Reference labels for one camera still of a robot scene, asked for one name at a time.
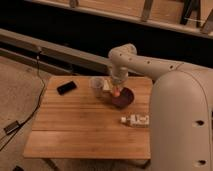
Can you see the small white bottle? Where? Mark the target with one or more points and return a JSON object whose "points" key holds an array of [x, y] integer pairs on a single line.
{"points": [[135, 120]]}

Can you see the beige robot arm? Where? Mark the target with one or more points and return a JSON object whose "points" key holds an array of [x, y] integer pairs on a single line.
{"points": [[180, 107]]}

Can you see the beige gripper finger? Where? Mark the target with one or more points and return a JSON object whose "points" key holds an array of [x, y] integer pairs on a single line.
{"points": [[120, 89], [114, 89]]}

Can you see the orange pepper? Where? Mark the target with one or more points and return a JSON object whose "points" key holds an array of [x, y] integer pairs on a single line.
{"points": [[117, 94]]}

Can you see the small white box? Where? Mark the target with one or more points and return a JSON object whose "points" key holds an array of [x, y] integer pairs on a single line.
{"points": [[106, 86]]}

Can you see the wooden table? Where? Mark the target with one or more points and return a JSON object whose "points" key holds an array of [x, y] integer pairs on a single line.
{"points": [[79, 125]]}

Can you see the clear plastic cup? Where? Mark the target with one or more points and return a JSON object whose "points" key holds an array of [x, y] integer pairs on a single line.
{"points": [[96, 84]]}

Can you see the black smartphone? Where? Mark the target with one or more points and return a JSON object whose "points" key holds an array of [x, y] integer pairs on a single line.
{"points": [[66, 87]]}

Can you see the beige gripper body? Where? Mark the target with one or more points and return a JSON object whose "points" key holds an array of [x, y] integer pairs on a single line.
{"points": [[118, 79]]}

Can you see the black power adapter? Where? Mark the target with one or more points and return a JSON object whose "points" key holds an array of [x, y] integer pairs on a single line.
{"points": [[11, 127]]}

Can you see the dark purple ceramic bowl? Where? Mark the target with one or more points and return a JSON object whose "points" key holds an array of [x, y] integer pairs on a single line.
{"points": [[125, 98]]}

